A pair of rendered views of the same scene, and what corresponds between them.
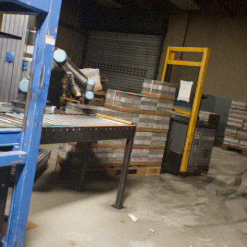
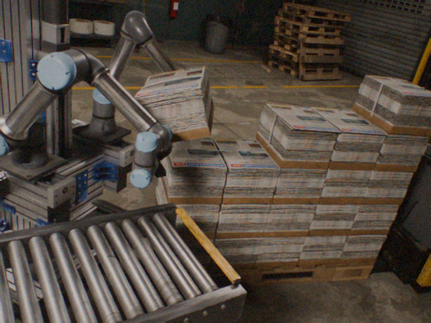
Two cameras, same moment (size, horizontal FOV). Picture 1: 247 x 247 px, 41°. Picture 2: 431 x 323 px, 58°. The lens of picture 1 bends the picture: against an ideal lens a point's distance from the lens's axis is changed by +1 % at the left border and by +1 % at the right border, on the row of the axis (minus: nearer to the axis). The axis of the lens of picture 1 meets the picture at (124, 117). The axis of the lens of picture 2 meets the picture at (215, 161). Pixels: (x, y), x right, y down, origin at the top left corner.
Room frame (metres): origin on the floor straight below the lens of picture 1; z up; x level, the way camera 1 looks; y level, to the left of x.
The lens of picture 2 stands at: (2.07, -0.30, 1.71)
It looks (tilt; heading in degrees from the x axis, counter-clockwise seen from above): 26 degrees down; 21
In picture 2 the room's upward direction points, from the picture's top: 11 degrees clockwise
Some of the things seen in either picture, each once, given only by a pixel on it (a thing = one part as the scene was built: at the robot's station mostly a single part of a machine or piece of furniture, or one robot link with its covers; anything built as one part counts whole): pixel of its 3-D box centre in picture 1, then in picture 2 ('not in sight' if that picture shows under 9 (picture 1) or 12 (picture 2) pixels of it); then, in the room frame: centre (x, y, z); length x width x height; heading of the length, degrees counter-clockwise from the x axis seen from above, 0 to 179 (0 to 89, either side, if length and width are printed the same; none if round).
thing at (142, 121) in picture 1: (107, 141); (253, 213); (4.08, 0.16, 0.42); 1.17 x 0.39 x 0.83; 130
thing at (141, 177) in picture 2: (89, 95); (143, 173); (3.16, 0.38, 1.00); 0.11 x 0.08 x 0.09; 22
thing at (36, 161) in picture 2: (26, 97); (29, 150); (3.18, 0.98, 0.87); 0.15 x 0.15 x 0.10
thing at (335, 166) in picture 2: (138, 109); (335, 151); (4.36, -0.17, 0.86); 0.38 x 0.29 x 0.04; 41
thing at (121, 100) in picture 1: (122, 101); (294, 135); (4.17, 0.06, 0.95); 0.38 x 0.29 x 0.23; 41
